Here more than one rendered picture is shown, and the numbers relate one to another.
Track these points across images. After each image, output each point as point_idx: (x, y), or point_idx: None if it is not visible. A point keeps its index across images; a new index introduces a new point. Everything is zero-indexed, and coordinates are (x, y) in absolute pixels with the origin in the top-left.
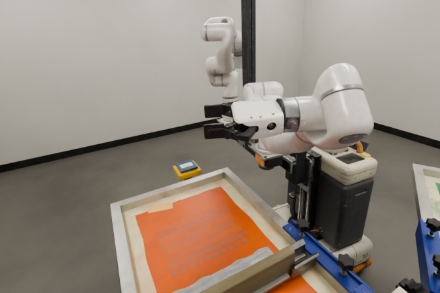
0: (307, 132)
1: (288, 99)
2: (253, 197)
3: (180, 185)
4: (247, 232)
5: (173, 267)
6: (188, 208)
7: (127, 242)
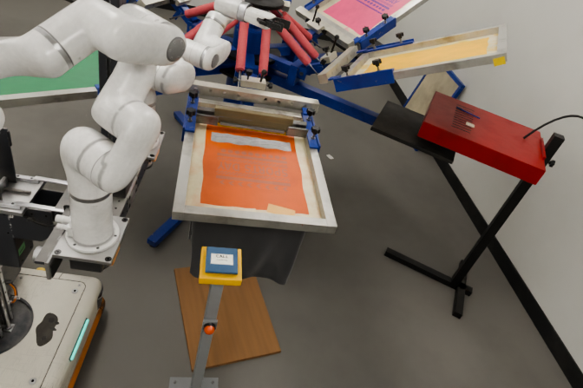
0: (230, 19)
1: (246, 2)
2: (187, 161)
3: (252, 212)
4: (215, 153)
5: (283, 161)
6: (252, 195)
7: (316, 187)
